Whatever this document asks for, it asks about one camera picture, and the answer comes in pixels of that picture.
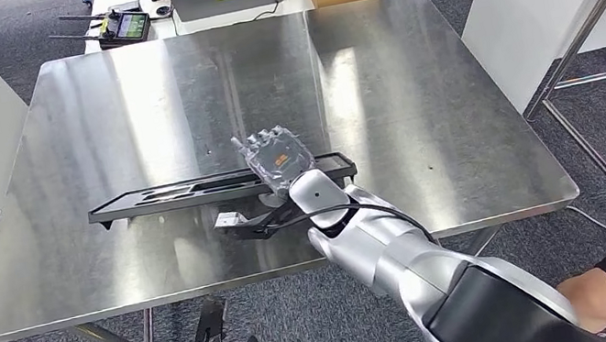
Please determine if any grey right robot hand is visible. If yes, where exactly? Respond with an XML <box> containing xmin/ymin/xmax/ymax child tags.
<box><xmin>229</xmin><ymin>119</ymin><xmax>323</xmax><ymax>205</ymax></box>

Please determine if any white desk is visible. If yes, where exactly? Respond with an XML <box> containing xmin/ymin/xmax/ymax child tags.
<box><xmin>75</xmin><ymin>0</ymin><xmax>318</xmax><ymax>54</ymax></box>

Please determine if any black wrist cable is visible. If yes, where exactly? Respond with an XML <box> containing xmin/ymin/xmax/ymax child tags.
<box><xmin>231</xmin><ymin>188</ymin><xmax>440</xmax><ymax>280</ymax></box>

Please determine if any black plastic bracket plate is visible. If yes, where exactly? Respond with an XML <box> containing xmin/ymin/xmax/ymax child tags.
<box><xmin>84</xmin><ymin>149</ymin><xmax>362</xmax><ymax>234</ymax></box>

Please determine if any black tablet device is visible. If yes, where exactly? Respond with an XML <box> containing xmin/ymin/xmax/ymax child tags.
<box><xmin>46</xmin><ymin>0</ymin><xmax>156</xmax><ymax>59</ymax></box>

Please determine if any stainless steel workbench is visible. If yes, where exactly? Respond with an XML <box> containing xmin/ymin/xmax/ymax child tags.
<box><xmin>0</xmin><ymin>0</ymin><xmax>599</xmax><ymax>342</ymax></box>

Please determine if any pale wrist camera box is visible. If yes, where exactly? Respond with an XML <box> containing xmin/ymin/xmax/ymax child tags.
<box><xmin>213</xmin><ymin>208</ymin><xmax>251</xmax><ymax>231</ymax></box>

